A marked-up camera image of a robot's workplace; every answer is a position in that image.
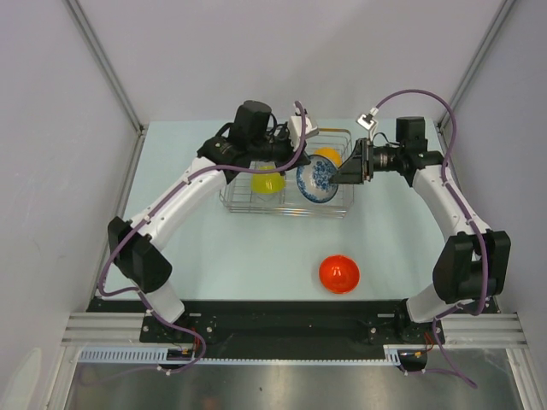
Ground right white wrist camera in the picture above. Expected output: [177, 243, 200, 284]
[356, 110, 378, 140]

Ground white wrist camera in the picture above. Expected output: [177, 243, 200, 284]
[287, 115, 320, 151]
[356, 110, 378, 140]

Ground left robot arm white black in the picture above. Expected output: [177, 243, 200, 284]
[97, 100, 309, 342]

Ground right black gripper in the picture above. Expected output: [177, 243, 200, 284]
[329, 138, 404, 185]

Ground left aluminium corner post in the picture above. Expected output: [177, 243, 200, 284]
[63, 0, 144, 134]

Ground white slotted cable duct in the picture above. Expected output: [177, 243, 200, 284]
[79, 347, 400, 366]

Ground right aluminium corner post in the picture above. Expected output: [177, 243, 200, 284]
[436, 0, 519, 129]

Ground orange yellow bowl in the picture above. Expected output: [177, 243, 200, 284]
[314, 147, 342, 167]

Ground metal wire dish rack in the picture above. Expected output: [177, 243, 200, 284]
[218, 126, 356, 219]

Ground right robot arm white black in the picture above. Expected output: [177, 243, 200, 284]
[331, 114, 511, 343]

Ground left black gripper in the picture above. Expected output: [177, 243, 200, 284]
[249, 124, 311, 176]

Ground aluminium corner post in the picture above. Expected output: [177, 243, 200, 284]
[436, 0, 519, 129]
[63, 0, 144, 134]

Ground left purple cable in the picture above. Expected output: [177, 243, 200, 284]
[97, 100, 309, 298]

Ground blue white floral bowl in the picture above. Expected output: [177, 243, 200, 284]
[296, 155, 338, 204]

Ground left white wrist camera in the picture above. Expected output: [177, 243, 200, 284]
[287, 115, 320, 151]

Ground aluminium frame rail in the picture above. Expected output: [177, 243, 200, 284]
[62, 313, 528, 349]

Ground orange bottom bowl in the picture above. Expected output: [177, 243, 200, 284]
[318, 255, 361, 295]

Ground yellow green bowl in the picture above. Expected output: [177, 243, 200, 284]
[250, 166, 285, 195]

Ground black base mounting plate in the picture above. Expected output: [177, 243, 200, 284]
[87, 298, 501, 360]

